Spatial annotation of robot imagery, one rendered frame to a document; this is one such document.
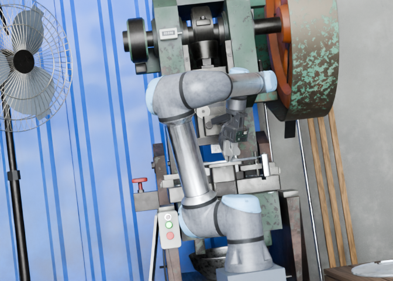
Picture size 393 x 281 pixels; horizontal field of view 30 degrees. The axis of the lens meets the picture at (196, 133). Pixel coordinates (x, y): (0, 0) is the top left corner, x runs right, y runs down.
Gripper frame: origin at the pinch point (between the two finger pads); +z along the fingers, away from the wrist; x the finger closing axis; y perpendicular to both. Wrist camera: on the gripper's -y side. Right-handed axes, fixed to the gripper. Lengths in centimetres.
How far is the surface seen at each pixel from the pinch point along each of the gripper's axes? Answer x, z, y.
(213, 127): 5.4, -6.7, -17.9
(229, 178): 4.9, 10.2, -3.3
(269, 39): 56, -35, -50
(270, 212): 13.7, 19.4, 13.3
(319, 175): 110, 43, -60
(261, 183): 17.3, 12.3, 1.5
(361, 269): 24, 27, 53
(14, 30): -55, -35, -81
